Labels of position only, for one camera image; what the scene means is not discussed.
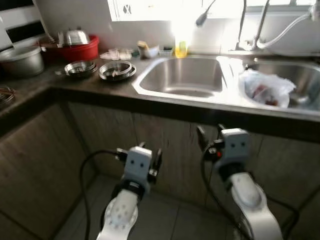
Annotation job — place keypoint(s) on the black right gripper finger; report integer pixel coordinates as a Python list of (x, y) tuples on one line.
[(221, 127), (202, 136)]

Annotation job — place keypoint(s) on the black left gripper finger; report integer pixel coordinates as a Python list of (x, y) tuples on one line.
[(157, 160)]

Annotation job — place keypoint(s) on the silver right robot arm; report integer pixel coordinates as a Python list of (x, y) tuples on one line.
[(252, 205)]

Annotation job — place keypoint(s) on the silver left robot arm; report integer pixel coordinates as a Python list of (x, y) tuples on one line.
[(120, 217)]

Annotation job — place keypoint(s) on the grey wood cabinet door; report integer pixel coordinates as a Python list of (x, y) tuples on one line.
[(35, 170), (107, 135), (170, 155), (285, 165)]

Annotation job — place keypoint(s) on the white plastic bag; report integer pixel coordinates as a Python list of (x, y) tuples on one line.
[(265, 87)]

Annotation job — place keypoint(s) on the stainless steel double sink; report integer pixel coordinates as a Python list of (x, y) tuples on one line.
[(182, 75)]

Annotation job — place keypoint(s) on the yellow plastic cup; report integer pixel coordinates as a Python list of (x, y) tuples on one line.
[(180, 50)]

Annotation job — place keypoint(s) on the small grey soap tray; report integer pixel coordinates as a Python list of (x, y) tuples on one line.
[(166, 51)]

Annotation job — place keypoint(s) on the small white bowl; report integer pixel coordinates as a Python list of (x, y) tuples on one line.
[(151, 52)]

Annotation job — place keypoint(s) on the chrome gooseneck faucet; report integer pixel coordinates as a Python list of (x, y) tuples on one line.
[(260, 27)]

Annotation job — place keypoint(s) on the tan dish sponge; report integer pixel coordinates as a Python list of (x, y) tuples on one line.
[(143, 45)]

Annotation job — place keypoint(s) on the white crumpled plastic wrapper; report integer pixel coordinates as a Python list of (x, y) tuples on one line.
[(116, 54)]

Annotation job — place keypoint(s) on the large red plastic basin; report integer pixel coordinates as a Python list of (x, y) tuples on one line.
[(80, 52)]

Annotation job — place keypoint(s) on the shiny steel pot lid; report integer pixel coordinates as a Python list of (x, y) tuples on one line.
[(75, 37)]

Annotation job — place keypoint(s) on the large aluminium pot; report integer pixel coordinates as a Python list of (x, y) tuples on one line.
[(22, 62)]

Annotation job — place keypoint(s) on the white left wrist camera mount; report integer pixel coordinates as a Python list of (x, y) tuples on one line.
[(137, 164)]

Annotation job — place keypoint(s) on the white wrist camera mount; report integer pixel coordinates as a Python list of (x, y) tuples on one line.
[(236, 146), (137, 164)]

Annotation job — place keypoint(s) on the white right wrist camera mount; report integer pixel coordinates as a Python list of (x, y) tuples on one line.
[(236, 146)]

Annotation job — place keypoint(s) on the white window frame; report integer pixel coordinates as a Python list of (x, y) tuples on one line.
[(130, 10)]

